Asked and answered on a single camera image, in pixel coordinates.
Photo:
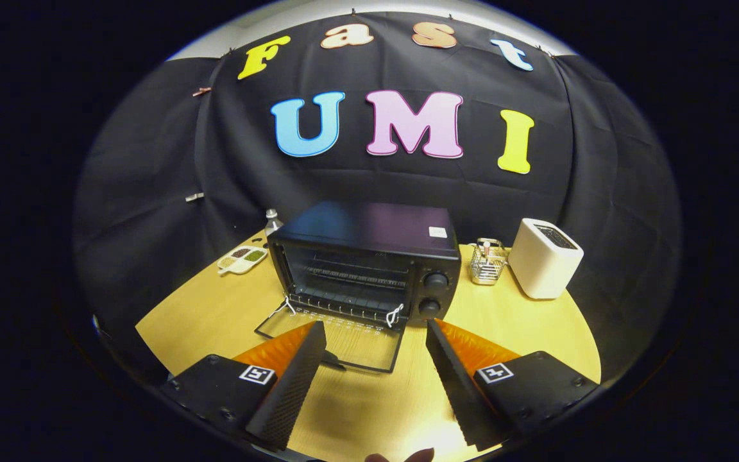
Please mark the silver cloth clip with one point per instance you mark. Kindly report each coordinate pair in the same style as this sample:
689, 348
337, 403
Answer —
194, 197

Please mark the black toaster oven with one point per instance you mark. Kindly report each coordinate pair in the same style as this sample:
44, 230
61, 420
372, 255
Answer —
369, 228

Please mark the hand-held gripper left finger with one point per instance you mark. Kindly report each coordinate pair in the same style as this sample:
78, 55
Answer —
296, 385

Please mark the white toaster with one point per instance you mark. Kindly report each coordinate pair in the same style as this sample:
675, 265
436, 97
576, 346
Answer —
539, 269

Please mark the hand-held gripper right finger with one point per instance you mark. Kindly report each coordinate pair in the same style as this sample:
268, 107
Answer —
453, 385

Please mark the white divided spice tray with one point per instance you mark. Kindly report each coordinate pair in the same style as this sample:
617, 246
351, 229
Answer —
241, 260

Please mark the pink cloth clip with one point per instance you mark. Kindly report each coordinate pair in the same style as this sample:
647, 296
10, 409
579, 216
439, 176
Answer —
201, 91

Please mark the black backdrop cloth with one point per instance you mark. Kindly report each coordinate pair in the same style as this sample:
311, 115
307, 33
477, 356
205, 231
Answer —
151, 160

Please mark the clear plastic bottle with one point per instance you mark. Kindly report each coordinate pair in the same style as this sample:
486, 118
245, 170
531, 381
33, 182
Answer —
273, 224

